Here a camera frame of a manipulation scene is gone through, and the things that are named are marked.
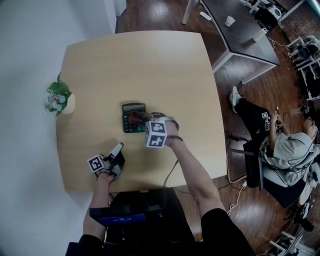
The person's right hand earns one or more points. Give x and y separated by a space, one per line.
172 135

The metal tube frame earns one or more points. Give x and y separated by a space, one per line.
228 165

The person's left forearm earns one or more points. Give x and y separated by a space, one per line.
100 205

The person's left hand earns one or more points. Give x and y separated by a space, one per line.
105 178

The black chest rig with screen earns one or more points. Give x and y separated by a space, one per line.
140 200

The black chair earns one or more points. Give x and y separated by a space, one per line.
265 17

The black calculator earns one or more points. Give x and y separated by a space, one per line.
132 107

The white paper cup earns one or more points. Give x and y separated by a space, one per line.
230 21

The white power strip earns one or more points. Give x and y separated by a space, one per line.
205 15

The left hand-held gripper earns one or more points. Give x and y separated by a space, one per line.
95 164

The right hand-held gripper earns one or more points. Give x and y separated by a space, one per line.
156 135

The white and black backpack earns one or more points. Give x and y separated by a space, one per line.
275 11

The white shelf unit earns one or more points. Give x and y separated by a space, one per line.
310 67

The person's right forearm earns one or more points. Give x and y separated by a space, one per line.
197 180

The flowers in cream pot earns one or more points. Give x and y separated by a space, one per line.
68 105

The white cylindrical bottle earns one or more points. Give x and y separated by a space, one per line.
260 35

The grey office chair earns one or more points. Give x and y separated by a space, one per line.
282 190

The dark table with white legs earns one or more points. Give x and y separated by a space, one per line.
240 25

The black bag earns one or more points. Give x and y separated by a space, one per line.
252 165

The person's black shirt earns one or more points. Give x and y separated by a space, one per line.
225 232

